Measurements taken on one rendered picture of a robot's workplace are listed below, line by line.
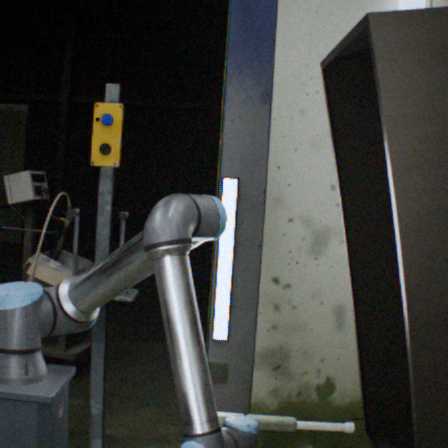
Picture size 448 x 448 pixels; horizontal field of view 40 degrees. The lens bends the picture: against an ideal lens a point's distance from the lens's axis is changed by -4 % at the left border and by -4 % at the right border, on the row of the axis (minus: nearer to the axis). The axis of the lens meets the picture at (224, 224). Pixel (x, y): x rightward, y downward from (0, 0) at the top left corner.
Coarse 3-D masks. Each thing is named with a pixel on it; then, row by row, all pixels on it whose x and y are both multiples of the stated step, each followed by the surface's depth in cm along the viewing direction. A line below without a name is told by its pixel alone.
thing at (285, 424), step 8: (224, 416) 185; (248, 416) 186; (256, 416) 186; (264, 416) 187; (272, 416) 187; (264, 424) 184; (272, 424) 184; (280, 424) 184; (288, 424) 184; (296, 424) 185; (304, 424) 185; (312, 424) 186; (320, 424) 186; (328, 424) 186; (336, 424) 186; (344, 424) 186; (352, 424) 186; (264, 432) 184; (272, 432) 185; (280, 432) 184; (288, 432) 185; (352, 432) 186
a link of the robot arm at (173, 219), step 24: (168, 216) 148; (192, 216) 151; (144, 240) 149; (168, 240) 145; (168, 264) 146; (168, 288) 146; (192, 288) 148; (168, 312) 145; (192, 312) 146; (168, 336) 146; (192, 336) 145; (192, 360) 143; (192, 384) 143; (192, 408) 142; (216, 408) 146; (192, 432) 142; (216, 432) 142
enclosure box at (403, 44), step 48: (336, 48) 167; (384, 48) 132; (432, 48) 133; (336, 96) 192; (384, 96) 133; (432, 96) 133; (336, 144) 193; (384, 144) 194; (432, 144) 134; (384, 192) 195; (432, 192) 135; (384, 240) 195; (432, 240) 135; (384, 288) 196; (432, 288) 136; (384, 336) 197; (432, 336) 137; (384, 384) 198; (432, 384) 137; (384, 432) 199; (432, 432) 138
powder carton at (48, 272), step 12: (48, 252) 399; (60, 252) 419; (36, 264) 381; (48, 264) 381; (60, 264) 383; (72, 264) 421; (84, 264) 419; (36, 276) 379; (48, 276) 379; (60, 276) 379
